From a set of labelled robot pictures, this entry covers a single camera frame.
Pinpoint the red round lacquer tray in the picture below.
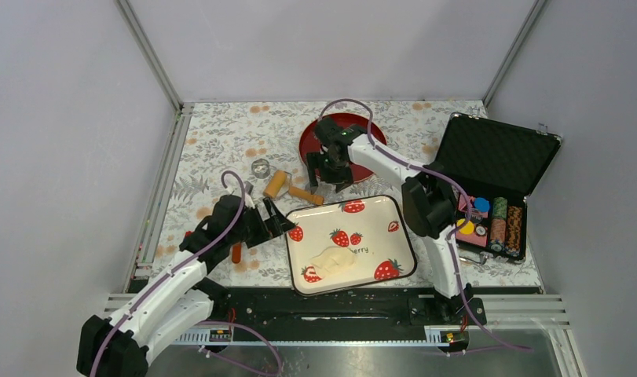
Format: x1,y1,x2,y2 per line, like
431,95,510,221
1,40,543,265
298,112,387,183

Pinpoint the metal round cookie cutter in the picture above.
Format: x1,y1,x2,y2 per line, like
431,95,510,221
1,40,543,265
251,159,271,179

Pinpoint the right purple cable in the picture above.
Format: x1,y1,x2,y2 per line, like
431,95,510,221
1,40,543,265
317,98,533,357

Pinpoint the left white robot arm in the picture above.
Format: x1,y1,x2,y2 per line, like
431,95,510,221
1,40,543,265
76,195,296,376

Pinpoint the white dough piece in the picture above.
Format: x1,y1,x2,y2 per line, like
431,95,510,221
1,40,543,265
310,247,357,278

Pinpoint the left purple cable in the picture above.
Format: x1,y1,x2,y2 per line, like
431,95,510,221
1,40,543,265
89,170,284,377

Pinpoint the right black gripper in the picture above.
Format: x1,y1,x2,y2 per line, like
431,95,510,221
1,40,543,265
306,150,354,194

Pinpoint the strawberry pattern rectangular tray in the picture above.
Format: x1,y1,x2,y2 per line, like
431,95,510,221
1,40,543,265
286,195,417,296

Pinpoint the yellow poker chip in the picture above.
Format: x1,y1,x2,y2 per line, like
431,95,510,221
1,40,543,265
456,218,475,235

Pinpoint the floral tablecloth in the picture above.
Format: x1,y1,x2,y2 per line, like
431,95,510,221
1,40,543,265
137,100,542,291

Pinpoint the black poker chip case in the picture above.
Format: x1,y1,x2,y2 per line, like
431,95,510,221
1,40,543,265
436,113,562,263

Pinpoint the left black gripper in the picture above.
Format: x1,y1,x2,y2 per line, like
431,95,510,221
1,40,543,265
228,196,295,247

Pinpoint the wooden roller with handle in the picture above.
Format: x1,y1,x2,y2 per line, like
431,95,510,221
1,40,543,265
262,170,324,206

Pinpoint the blue poker chip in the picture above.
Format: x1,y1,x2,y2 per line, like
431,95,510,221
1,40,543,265
473,197,491,214

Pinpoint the purple cable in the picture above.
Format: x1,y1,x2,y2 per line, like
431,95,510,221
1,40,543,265
317,98,533,357
89,170,284,377

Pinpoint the metal scraper orange handle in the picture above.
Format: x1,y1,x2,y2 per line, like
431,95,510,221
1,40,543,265
231,243,243,265

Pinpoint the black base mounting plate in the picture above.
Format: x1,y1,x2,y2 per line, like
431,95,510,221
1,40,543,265
178,286,489,343

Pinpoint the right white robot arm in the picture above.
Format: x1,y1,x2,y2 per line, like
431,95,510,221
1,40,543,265
306,117,467,324

